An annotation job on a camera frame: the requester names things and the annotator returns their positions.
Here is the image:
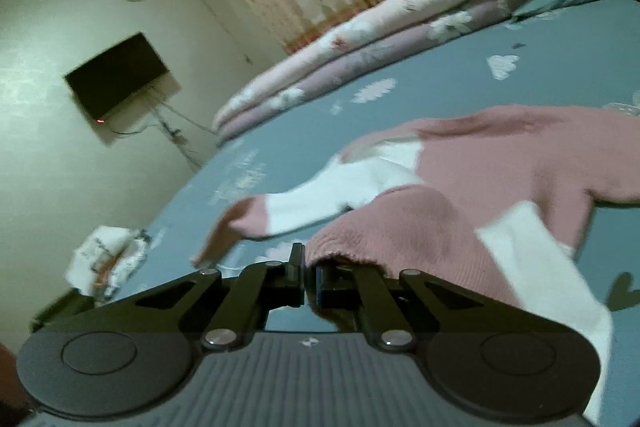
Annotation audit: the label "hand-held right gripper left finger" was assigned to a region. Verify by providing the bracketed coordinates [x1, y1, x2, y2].
[97, 243, 306, 353]

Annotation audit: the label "white printed cloth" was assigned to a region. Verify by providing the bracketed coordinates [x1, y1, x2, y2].
[67, 224, 151, 303]

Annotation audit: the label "pink and white sweater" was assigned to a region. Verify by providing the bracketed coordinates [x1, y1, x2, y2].
[192, 104, 640, 427]

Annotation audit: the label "pink floral folded quilt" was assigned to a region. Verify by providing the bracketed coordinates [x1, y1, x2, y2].
[212, 0, 536, 128]

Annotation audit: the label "purple floral folded quilt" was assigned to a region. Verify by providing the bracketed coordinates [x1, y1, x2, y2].
[217, 0, 526, 145]

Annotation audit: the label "black wall television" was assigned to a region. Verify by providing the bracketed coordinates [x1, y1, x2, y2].
[63, 33, 168, 124]

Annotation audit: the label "television cables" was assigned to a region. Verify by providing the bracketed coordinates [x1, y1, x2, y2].
[107, 99, 221, 170]

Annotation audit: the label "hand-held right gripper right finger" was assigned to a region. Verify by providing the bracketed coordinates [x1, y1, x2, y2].
[310, 259, 523, 353]

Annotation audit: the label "bed with blue floral sheet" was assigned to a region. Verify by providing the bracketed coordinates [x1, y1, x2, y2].
[95, 0, 640, 427]

